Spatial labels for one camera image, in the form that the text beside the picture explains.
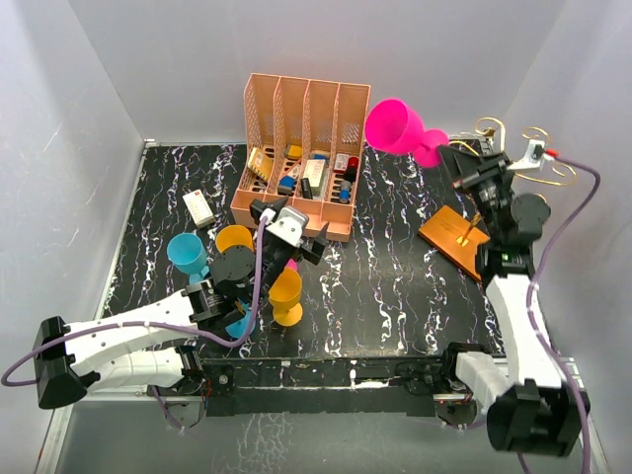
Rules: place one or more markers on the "peach plastic file organizer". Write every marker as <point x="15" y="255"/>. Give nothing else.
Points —
<point x="324" y="118"/>

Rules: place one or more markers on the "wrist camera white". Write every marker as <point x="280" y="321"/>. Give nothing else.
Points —
<point x="536" y="155"/>
<point x="287" y="225"/>

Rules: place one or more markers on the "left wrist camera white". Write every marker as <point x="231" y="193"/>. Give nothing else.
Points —
<point x="287" y="225"/>

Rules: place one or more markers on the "blue wine glass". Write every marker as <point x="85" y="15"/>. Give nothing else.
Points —
<point x="188" y="254"/>
<point x="242" y="329"/>

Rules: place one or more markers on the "blue grey stamp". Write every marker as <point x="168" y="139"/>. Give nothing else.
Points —
<point x="345" y="191"/>
<point x="286" y="186"/>

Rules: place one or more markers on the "yellow orange wine glass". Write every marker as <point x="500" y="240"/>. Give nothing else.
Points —
<point x="234" y="235"/>
<point x="284" y="297"/>

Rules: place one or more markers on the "white red card box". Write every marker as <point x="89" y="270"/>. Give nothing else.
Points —
<point x="199" y="208"/>

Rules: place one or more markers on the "magenta wine glass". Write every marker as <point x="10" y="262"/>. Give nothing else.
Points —
<point x="291" y="265"/>
<point x="393" y="127"/>

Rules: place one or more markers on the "white paper box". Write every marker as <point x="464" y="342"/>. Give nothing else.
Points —
<point x="315" y="172"/>

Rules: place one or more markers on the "yellow grey eraser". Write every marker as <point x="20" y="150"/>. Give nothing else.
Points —
<point x="293" y="152"/>

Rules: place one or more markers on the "red white small box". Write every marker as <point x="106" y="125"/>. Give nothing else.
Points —
<point x="341" y="163"/>

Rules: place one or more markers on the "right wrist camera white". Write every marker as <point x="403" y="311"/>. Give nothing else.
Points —
<point x="536" y="155"/>

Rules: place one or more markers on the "gold wire glass rack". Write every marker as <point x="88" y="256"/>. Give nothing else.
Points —
<point x="510" y="220"/>

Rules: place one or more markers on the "red black stamp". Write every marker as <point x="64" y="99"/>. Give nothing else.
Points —
<point x="351" y="171"/>

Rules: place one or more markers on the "yellow spiral notebook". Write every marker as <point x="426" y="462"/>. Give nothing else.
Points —
<point x="261" y="163"/>

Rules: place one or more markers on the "wooden rack base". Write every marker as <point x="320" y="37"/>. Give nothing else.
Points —
<point x="456" y="237"/>

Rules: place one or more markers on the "blue grey stamp right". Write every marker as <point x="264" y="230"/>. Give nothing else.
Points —
<point x="345" y="191"/>

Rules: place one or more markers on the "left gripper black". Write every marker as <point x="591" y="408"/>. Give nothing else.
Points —
<point x="312" y="253"/>

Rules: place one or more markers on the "blue grey stamp left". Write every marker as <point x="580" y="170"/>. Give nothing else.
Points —
<point x="286" y="186"/>

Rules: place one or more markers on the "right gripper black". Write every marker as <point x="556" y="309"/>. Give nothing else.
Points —
<point x="472" y="170"/>

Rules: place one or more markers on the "black front base bar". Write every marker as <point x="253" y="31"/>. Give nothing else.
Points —
<point x="335" y="385"/>

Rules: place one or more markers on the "black marker block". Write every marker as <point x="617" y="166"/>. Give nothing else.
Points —
<point x="306" y="188"/>

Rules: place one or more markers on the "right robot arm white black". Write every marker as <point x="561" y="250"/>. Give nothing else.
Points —
<point x="530" y="407"/>

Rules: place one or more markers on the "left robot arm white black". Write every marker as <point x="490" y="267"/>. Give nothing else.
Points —
<point x="220" y="304"/>

